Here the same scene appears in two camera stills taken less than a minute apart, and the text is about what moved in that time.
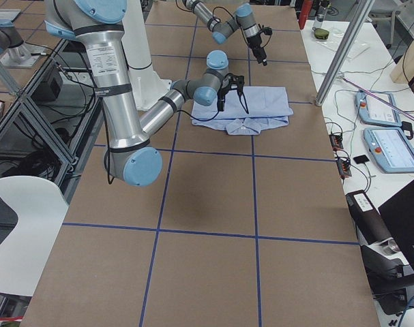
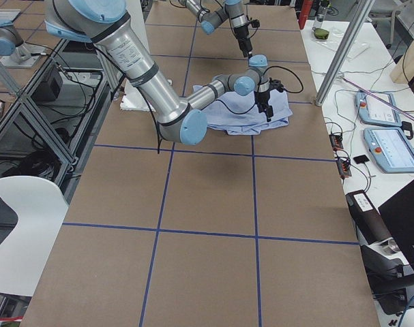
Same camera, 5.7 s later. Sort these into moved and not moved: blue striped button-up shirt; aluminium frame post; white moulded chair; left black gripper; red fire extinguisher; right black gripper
Moved: left black gripper; right black gripper
Not moved: white moulded chair; blue striped button-up shirt; aluminium frame post; red fire extinguisher
